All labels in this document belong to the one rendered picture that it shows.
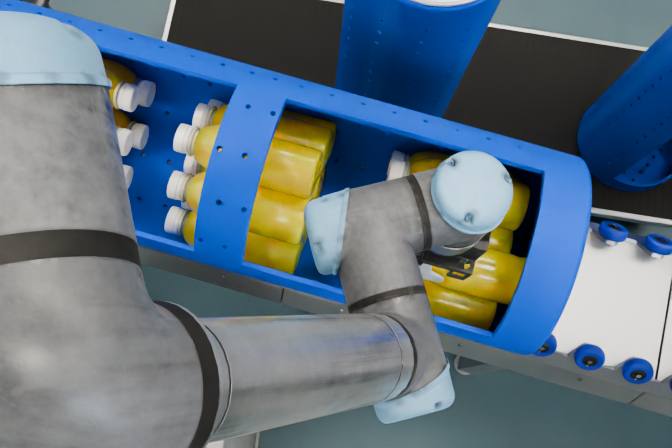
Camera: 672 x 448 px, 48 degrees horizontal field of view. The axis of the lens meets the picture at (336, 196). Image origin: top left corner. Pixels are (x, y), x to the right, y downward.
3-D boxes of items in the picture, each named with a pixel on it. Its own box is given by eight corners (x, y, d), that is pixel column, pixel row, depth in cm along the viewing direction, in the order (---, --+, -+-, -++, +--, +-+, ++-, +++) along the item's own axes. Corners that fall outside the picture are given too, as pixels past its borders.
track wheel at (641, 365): (659, 371, 113) (657, 361, 115) (630, 362, 113) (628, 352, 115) (646, 390, 116) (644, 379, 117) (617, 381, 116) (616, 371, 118)
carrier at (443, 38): (439, 165, 208) (429, 69, 215) (533, 6, 123) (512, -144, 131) (335, 170, 206) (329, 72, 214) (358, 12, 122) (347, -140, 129)
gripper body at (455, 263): (461, 284, 94) (483, 268, 83) (394, 264, 95) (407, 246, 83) (475, 226, 96) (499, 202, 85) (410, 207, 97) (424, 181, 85)
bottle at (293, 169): (323, 147, 99) (191, 110, 99) (308, 198, 98) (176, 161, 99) (324, 155, 105) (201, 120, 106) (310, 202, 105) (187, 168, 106)
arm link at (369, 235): (329, 306, 67) (448, 276, 68) (299, 188, 70) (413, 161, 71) (327, 318, 75) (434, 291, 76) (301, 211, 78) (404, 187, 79)
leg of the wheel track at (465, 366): (472, 377, 209) (542, 369, 148) (451, 371, 209) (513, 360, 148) (477, 356, 210) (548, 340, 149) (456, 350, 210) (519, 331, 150)
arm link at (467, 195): (416, 156, 70) (505, 135, 70) (402, 188, 80) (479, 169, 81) (440, 238, 68) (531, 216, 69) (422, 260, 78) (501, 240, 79)
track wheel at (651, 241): (674, 259, 119) (680, 248, 118) (646, 251, 119) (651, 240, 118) (666, 247, 123) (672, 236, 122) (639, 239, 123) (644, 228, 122)
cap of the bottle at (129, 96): (120, 113, 110) (132, 117, 109) (115, 100, 106) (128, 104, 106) (130, 91, 111) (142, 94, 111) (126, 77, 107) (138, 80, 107)
